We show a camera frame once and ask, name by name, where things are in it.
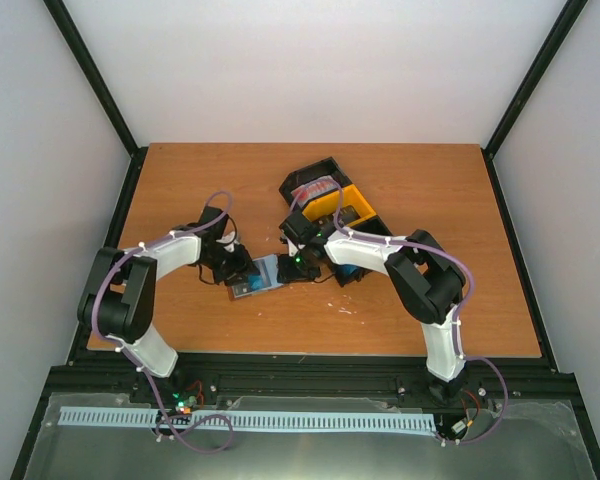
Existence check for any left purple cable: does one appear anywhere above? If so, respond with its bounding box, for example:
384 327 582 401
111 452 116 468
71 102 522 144
89 189 236 455

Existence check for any right electronics connector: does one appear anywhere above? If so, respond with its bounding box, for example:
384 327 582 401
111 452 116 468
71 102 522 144
451 388 485 442

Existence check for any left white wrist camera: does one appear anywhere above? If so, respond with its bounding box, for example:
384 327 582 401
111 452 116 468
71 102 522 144
217 232 240 253

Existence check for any brown leather card holder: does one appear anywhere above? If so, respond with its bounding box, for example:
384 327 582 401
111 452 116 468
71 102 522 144
228 254 284 300

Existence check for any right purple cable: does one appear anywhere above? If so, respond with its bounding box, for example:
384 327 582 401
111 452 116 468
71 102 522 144
289 180 510 447

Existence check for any black aluminium frame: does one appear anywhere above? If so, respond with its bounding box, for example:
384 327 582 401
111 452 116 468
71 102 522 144
11 1 600 479

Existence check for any red white card stack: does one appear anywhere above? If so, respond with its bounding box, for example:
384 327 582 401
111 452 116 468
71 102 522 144
292 175 337 207

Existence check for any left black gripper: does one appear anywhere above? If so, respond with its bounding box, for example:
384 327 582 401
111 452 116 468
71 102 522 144
201 244 260 287

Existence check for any black bin with red cards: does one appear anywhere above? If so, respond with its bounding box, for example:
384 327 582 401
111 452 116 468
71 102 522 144
279 157 351 208

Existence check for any blue card stack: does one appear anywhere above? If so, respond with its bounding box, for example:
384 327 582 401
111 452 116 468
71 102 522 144
336 264 360 281

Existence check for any yellow card bin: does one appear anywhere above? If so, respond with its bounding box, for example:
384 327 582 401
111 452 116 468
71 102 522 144
302 184 376 227

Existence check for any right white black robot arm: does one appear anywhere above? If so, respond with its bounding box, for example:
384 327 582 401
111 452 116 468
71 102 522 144
278 226 466 402

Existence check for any light blue cable duct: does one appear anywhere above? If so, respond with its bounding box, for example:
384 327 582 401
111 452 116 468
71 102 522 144
57 406 436 436

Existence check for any left electronics board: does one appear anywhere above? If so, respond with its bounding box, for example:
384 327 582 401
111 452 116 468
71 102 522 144
173 380 205 414

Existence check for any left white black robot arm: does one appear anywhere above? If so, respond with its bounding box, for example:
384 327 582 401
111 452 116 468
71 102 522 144
77 206 258 403

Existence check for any purple cable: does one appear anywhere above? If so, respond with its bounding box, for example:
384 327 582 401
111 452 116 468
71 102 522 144
289 180 510 447
89 189 236 455

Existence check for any blue credit card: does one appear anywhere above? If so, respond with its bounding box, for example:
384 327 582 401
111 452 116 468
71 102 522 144
247 254 283 294

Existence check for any black bin with blue cards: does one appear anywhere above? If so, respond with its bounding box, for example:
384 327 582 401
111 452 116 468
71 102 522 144
330 216 392 287

